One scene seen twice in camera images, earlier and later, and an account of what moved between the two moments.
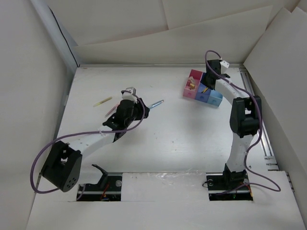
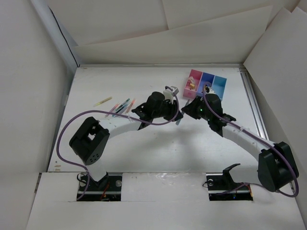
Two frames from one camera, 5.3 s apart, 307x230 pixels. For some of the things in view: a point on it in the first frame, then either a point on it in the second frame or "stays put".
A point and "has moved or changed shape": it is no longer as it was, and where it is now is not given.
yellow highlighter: (102, 101) stays put
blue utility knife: (156, 104) has moved or changed shape
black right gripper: (205, 80) -> (190, 109)
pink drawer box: (196, 75) stays put
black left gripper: (138, 106) -> (172, 108)
